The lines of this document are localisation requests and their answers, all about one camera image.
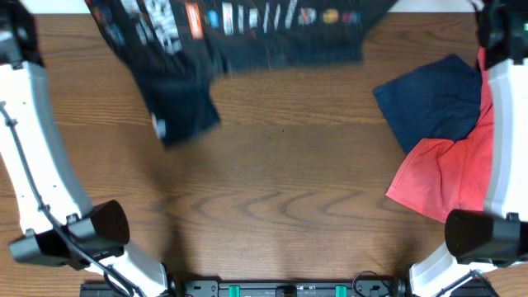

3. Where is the black orange-patterned jersey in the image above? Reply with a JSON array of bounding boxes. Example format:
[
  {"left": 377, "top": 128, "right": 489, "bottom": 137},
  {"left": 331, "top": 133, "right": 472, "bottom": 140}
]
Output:
[{"left": 87, "top": 0, "right": 394, "bottom": 147}]

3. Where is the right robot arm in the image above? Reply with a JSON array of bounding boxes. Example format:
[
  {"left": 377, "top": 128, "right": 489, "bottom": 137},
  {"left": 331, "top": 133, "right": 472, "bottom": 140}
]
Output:
[{"left": 403, "top": 0, "right": 527, "bottom": 296}]

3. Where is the navy blue garment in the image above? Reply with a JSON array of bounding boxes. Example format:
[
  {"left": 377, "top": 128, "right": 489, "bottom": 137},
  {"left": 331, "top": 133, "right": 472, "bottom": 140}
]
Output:
[{"left": 373, "top": 54, "right": 482, "bottom": 153}]

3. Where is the red t-shirt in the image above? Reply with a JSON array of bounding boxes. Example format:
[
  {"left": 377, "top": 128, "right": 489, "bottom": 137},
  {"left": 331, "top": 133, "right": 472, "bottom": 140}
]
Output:
[{"left": 386, "top": 49, "right": 494, "bottom": 223}]

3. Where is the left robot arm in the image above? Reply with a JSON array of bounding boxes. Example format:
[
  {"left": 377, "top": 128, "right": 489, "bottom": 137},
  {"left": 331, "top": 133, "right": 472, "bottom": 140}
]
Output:
[{"left": 1, "top": 1, "right": 180, "bottom": 296}]

